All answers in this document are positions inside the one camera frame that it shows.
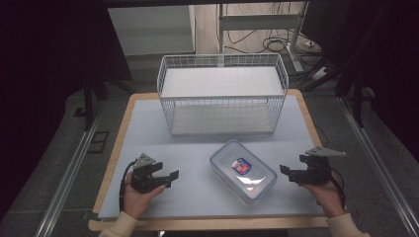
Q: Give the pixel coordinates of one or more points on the white cabinet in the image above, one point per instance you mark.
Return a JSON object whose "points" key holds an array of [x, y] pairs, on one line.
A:
{"points": [[150, 29]]}

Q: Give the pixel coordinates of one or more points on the white power strip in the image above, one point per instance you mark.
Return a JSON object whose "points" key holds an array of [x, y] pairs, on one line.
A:
{"points": [[318, 74]]}

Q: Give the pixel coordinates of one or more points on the black stand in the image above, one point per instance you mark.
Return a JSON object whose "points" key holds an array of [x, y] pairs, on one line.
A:
{"points": [[88, 102], [357, 95]]}

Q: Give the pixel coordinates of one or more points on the person's left hand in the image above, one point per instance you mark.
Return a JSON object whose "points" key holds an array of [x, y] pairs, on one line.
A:
{"points": [[138, 199]]}

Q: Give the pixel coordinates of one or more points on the clear plastic lidded container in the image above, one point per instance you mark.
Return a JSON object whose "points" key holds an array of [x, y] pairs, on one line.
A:
{"points": [[243, 171]]}

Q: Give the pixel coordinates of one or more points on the person's right hand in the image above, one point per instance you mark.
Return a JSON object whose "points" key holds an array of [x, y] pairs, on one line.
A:
{"points": [[324, 196]]}

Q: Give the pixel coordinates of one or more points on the light blue table mat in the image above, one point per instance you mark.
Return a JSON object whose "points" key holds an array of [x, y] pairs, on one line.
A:
{"points": [[191, 154]]}

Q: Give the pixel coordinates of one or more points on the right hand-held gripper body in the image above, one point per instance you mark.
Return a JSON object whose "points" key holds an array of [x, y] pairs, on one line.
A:
{"points": [[318, 168]]}

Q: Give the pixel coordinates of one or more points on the white metal desk frame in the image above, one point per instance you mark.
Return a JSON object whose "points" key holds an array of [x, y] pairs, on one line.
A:
{"points": [[257, 22]]}

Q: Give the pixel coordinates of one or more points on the metal floor rail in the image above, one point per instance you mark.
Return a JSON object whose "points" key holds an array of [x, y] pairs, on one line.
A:
{"points": [[67, 177], [378, 164]]}

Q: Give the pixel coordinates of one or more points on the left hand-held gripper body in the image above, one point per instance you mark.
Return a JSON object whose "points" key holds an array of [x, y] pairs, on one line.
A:
{"points": [[142, 174]]}

